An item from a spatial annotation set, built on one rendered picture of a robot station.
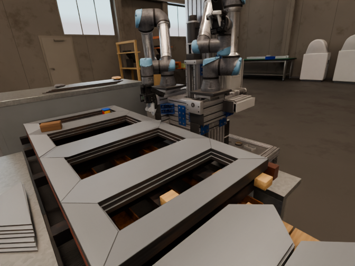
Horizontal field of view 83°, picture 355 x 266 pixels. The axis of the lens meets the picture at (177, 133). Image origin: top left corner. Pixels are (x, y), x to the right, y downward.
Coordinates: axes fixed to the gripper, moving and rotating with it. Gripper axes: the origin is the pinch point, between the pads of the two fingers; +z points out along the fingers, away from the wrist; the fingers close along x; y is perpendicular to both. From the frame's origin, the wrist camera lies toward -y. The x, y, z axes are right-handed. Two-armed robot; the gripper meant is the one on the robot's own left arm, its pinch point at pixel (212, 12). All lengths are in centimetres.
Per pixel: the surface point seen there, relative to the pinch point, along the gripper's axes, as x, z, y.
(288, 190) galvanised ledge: -27, 3, 82
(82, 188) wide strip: 43, 51, 53
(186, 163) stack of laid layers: 14, 21, 59
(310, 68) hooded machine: -185, -866, 124
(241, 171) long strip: -9, 23, 61
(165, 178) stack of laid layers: 20, 32, 60
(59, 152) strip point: 79, 31, 49
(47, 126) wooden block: 114, 10, 40
